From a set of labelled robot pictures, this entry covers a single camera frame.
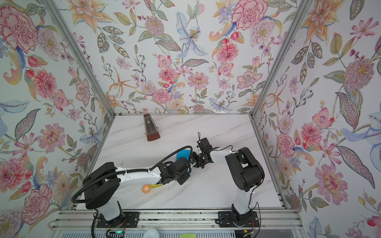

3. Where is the blue square paper sheet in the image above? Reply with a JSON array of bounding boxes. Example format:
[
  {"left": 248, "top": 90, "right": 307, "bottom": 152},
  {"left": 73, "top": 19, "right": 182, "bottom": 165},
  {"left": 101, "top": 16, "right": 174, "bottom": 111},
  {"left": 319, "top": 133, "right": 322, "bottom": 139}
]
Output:
[{"left": 175, "top": 149, "right": 191, "bottom": 161}]

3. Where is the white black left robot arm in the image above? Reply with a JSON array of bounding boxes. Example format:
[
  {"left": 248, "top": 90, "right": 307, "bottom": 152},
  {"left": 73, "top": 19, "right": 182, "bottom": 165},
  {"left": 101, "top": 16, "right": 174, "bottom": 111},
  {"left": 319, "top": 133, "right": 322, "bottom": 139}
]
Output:
[{"left": 82, "top": 158, "right": 191, "bottom": 222}]

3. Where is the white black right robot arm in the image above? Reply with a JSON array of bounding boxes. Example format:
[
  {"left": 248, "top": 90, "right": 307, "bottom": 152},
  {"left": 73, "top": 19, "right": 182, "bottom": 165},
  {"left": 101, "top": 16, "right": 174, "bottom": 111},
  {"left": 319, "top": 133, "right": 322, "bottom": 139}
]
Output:
[{"left": 191, "top": 138, "right": 266, "bottom": 215}]

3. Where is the yellow block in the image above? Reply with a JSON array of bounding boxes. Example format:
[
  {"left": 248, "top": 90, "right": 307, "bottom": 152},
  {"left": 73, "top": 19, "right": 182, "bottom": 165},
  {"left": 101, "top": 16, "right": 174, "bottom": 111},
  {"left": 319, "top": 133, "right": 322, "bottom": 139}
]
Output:
[{"left": 151, "top": 184, "right": 163, "bottom": 189}]

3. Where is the orange tape roll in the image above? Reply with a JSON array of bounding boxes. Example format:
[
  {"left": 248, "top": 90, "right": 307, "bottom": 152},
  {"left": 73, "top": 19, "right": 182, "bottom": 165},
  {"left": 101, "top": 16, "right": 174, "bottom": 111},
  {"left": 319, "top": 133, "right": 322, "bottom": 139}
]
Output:
[{"left": 141, "top": 184, "right": 152, "bottom": 194}]

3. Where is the brown wooden metronome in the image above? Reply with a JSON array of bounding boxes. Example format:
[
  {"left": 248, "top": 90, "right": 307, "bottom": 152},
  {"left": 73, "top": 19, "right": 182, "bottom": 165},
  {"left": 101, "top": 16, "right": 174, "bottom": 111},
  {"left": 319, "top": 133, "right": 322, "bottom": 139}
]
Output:
[{"left": 143, "top": 114, "right": 160, "bottom": 142}]

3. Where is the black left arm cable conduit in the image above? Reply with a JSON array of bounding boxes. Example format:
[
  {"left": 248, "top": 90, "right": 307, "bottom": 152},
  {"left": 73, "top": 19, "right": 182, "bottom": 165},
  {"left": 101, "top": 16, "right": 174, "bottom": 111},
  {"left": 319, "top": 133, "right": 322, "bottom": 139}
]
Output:
[{"left": 70, "top": 145, "right": 193, "bottom": 204}]

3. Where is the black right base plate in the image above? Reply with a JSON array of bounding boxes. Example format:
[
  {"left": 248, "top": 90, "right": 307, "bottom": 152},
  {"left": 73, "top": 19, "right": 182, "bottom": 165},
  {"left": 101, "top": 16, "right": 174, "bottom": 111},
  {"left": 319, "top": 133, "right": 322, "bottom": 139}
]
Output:
[{"left": 215, "top": 211, "right": 261, "bottom": 228}]

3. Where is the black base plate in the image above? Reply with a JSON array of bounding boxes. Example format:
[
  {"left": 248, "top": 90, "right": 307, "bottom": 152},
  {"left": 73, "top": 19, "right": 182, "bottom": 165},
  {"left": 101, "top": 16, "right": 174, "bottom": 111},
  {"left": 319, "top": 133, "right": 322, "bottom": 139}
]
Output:
[
  {"left": 215, "top": 211, "right": 261, "bottom": 228},
  {"left": 96, "top": 212, "right": 140, "bottom": 229}
]

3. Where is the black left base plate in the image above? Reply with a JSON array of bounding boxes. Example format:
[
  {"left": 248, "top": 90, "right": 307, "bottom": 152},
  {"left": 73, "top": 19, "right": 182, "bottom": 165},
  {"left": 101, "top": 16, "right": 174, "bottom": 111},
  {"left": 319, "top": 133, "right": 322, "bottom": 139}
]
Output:
[{"left": 96, "top": 212, "right": 140, "bottom": 229}]

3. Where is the aluminium front rail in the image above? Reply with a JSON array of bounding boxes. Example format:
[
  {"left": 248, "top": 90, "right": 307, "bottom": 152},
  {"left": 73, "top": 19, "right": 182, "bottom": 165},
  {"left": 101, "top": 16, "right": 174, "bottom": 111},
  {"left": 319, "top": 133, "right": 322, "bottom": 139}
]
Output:
[{"left": 48, "top": 208, "right": 303, "bottom": 231}]

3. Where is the right back aluminium corner post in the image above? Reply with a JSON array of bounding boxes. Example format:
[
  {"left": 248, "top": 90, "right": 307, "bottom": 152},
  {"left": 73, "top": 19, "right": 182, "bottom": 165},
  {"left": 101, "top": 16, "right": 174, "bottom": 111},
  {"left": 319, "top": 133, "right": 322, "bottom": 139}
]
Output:
[{"left": 250, "top": 0, "right": 310, "bottom": 118}]

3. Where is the aluminium corner post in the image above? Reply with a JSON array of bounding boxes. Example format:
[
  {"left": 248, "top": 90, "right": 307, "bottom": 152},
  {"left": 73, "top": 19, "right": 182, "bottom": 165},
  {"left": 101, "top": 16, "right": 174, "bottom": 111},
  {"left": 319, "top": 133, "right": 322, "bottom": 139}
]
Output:
[
  {"left": 41, "top": 0, "right": 116, "bottom": 118},
  {"left": 250, "top": 0, "right": 310, "bottom": 118}
]

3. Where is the left back aluminium corner post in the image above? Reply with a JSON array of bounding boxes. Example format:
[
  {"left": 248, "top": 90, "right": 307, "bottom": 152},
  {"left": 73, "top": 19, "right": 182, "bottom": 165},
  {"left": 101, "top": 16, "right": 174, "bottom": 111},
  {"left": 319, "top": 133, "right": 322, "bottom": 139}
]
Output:
[{"left": 41, "top": 0, "right": 116, "bottom": 118}]

